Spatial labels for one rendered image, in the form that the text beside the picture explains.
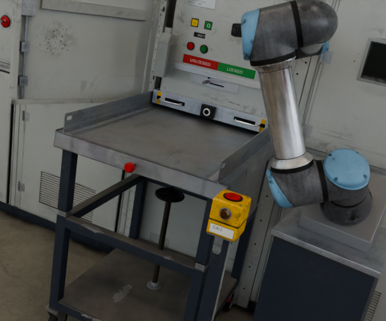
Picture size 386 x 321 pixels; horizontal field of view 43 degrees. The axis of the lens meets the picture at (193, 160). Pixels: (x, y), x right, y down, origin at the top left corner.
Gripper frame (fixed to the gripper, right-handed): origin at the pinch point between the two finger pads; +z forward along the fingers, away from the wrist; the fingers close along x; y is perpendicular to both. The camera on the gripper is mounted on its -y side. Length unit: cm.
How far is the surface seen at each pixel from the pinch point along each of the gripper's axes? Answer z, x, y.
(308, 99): 5.4, -18.5, 25.7
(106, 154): -41, -52, -39
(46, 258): 35, -116, -79
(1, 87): 50, -38, -124
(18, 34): -22, -18, -84
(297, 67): 4.2, -6.9, 18.7
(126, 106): 0, -36, -45
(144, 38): 20, -5, -48
